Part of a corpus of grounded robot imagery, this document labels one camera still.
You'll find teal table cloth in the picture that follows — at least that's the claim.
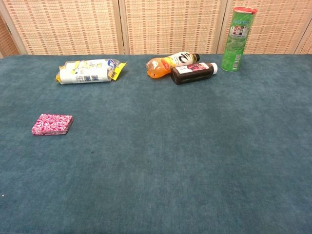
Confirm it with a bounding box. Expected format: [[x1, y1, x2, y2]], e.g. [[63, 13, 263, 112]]
[[0, 53, 312, 234]]

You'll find orange drink bottle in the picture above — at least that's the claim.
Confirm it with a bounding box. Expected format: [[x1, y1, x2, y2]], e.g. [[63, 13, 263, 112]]
[[146, 51, 201, 79]]

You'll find dark juice bottle white cap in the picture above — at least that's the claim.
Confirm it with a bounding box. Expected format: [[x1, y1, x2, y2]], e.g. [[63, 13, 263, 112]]
[[170, 62, 218, 85]]

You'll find white yellow plastic bag pack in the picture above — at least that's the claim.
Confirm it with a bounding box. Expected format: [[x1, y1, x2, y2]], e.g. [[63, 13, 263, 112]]
[[55, 58, 127, 85]]

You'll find woven bamboo screen panel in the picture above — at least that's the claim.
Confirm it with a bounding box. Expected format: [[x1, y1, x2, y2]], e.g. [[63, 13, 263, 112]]
[[0, 0, 125, 56], [118, 0, 229, 55], [0, 14, 20, 59], [294, 28, 312, 55], [216, 0, 312, 55]]

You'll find green chips can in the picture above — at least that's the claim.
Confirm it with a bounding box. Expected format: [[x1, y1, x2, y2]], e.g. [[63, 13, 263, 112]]
[[220, 6, 258, 72]]

